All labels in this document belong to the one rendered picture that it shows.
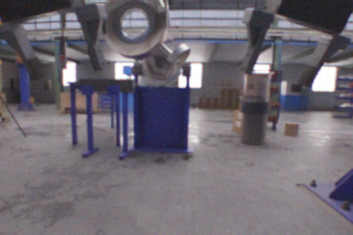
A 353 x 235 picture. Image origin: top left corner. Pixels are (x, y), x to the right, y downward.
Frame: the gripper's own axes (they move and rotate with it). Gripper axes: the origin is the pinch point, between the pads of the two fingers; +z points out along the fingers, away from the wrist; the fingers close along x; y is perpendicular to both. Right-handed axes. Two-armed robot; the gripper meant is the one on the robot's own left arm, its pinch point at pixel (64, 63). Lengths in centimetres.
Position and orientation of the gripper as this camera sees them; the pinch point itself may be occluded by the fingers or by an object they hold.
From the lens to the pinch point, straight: 40.5
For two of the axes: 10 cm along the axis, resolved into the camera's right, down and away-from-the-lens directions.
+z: 1.4, 8.7, 4.8
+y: 0.6, -4.9, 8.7
